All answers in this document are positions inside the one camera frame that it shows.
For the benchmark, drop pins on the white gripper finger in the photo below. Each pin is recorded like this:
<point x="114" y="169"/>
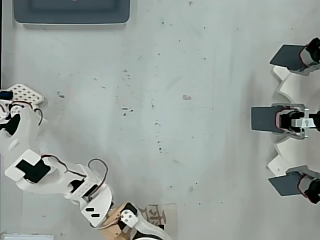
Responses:
<point x="130" y="217"/>

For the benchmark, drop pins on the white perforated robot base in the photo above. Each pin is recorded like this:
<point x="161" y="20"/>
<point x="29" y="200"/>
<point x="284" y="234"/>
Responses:
<point x="25" y="93"/>

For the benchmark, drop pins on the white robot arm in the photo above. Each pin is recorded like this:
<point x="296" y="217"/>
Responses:
<point x="57" y="187"/>

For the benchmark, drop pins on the printed paper mat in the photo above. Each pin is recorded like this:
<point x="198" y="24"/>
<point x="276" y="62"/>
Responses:
<point x="170" y="217"/>

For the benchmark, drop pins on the dark grey paddle plate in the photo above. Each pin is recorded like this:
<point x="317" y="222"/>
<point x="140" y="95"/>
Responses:
<point x="263" y="118"/>
<point x="286" y="57"/>
<point x="285" y="183"/>

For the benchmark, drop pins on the dark blue base part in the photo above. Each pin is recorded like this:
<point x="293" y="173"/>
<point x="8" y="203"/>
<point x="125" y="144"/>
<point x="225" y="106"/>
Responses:
<point x="5" y="95"/>

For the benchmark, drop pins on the black servo motor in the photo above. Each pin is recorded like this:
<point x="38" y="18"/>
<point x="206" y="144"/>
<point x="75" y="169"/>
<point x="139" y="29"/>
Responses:
<point x="311" y="187"/>
<point x="312" y="53"/>
<point x="285" y="120"/>

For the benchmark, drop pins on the white gear-shaped stand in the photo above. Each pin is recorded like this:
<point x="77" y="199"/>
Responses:
<point x="297" y="87"/>

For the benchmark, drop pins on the grey plastic tray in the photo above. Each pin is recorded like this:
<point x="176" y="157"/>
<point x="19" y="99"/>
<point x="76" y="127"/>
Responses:
<point x="72" y="11"/>

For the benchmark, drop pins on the silver metal bracket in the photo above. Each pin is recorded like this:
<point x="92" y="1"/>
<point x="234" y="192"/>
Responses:
<point x="303" y="123"/>

